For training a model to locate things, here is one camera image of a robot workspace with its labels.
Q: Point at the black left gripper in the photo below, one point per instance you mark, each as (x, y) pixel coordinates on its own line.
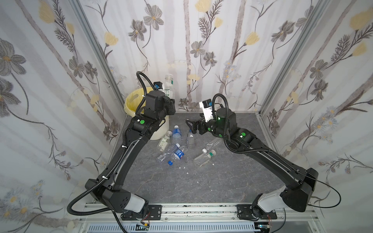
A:
(169, 106)

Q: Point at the clear square bottle green band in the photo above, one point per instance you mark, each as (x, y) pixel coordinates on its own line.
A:
(169, 87)

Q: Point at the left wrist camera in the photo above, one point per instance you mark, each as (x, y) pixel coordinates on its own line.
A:
(158, 86)

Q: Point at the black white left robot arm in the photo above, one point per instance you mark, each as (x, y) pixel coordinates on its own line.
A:
(108, 187)

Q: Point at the white bin yellow bag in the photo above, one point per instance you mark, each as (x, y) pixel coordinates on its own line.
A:
(141, 126)

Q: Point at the clear ribbed bottle white cap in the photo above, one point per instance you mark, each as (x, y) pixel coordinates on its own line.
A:
(213, 143)

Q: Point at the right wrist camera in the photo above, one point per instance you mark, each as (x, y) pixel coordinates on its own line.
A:
(206, 107)

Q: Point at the aluminium mounting rail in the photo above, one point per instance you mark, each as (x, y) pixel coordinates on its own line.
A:
(205, 218)

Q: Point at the crushed clear bottle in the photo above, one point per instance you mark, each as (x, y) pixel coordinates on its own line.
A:
(168, 153)

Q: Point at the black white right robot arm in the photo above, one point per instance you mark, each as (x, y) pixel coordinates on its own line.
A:
(299, 183)

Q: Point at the clear bottle blue label upright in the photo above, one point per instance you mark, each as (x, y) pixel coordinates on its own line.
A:
(177, 135)

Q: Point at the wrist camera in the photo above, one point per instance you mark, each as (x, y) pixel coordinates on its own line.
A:
(206, 107)
(158, 86)

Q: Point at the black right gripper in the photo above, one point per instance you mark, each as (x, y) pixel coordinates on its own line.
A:
(196, 125)

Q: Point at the clear bottle blue label blue cap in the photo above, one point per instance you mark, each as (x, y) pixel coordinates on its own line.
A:
(178, 155)

